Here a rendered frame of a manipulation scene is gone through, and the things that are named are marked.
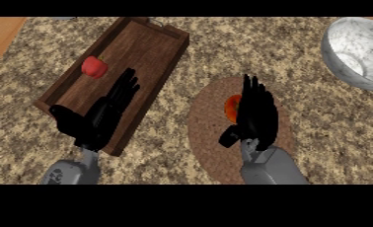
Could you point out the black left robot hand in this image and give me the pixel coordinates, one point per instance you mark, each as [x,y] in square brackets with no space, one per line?
[104,114]

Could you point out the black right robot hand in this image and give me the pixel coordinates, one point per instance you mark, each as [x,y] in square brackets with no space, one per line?
[257,115]

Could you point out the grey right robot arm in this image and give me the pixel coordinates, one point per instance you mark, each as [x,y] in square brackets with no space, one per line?
[270,166]

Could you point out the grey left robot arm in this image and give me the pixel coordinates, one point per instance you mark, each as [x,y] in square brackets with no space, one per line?
[73,170]

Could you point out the orange-red tomato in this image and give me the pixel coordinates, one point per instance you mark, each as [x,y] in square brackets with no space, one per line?
[233,107]

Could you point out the white marble bowl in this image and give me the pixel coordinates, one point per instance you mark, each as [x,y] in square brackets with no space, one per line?
[347,48]

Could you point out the brown wooden tray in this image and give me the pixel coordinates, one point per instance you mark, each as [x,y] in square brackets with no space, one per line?
[121,79]

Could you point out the red bell pepper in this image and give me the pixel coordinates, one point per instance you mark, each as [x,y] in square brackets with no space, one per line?
[95,67]

